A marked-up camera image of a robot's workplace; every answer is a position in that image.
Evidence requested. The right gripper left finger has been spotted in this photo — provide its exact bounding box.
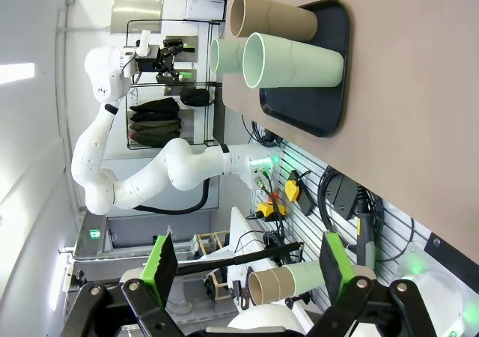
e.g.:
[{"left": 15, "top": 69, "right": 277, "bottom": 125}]
[{"left": 63, "top": 233, "right": 180, "bottom": 337}]

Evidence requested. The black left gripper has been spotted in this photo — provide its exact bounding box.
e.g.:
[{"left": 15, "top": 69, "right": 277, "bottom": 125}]
[{"left": 135, "top": 39, "right": 197, "bottom": 85}]

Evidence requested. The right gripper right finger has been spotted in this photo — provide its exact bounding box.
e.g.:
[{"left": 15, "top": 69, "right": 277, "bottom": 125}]
[{"left": 310, "top": 231, "right": 438, "bottom": 337}]

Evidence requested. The pale yellow-green tall cup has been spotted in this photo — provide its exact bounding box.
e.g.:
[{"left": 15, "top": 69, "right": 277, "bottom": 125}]
[{"left": 209, "top": 37, "right": 250, "bottom": 76}]

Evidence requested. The brown tall cup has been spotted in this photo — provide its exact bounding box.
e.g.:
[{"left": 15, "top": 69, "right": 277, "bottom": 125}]
[
  {"left": 229, "top": 0, "right": 318, "bottom": 43},
  {"left": 248, "top": 266, "right": 296, "bottom": 305}
]

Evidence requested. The mint green tall cup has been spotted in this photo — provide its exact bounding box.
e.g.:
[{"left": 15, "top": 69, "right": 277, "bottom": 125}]
[
  {"left": 276, "top": 258, "right": 327, "bottom": 297},
  {"left": 242, "top": 31, "right": 344, "bottom": 90}
]

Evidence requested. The black bag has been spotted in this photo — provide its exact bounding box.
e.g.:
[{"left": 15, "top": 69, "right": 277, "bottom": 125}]
[{"left": 179, "top": 88, "right": 213, "bottom": 108}]

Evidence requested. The dark folded clothes stack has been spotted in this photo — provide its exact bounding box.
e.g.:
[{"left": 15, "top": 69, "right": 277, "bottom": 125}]
[{"left": 129, "top": 97, "right": 183, "bottom": 147}]

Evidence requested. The black power brick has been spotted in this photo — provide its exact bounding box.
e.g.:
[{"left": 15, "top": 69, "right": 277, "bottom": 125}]
[{"left": 325, "top": 174, "right": 361, "bottom": 220}]

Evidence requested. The black rod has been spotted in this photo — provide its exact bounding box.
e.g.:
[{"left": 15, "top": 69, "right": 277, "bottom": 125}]
[{"left": 175, "top": 241, "right": 304, "bottom": 276}]

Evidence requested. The yellow emergency stop box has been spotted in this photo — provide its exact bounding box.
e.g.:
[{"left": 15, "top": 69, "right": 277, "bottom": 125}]
[
  {"left": 255, "top": 192, "right": 288, "bottom": 222},
  {"left": 284, "top": 170, "right": 317, "bottom": 216}
]

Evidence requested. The black plastic tray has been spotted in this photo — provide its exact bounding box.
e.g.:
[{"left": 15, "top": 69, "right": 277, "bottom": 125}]
[{"left": 258, "top": 0, "right": 351, "bottom": 138}]

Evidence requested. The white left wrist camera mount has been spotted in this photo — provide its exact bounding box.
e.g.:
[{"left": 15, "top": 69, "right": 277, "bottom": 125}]
[{"left": 135, "top": 29, "right": 151, "bottom": 58}]

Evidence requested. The grey black tool handle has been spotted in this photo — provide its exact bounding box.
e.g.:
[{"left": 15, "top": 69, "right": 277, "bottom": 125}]
[{"left": 355, "top": 186, "right": 377, "bottom": 265}]

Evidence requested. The thin black camera cable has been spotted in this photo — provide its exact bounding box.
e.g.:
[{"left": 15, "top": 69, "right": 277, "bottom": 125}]
[{"left": 119, "top": 54, "right": 142, "bottom": 85}]

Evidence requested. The black wire rack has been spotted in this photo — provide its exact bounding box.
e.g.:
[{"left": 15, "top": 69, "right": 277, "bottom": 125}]
[{"left": 126, "top": 18, "right": 225, "bottom": 151}]

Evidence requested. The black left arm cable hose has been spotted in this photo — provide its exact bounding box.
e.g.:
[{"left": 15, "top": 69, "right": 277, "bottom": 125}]
[{"left": 132, "top": 177, "right": 210, "bottom": 215}]

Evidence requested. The black coiled cable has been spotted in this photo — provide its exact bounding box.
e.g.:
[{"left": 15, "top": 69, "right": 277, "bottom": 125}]
[{"left": 317, "top": 166, "right": 385, "bottom": 248}]

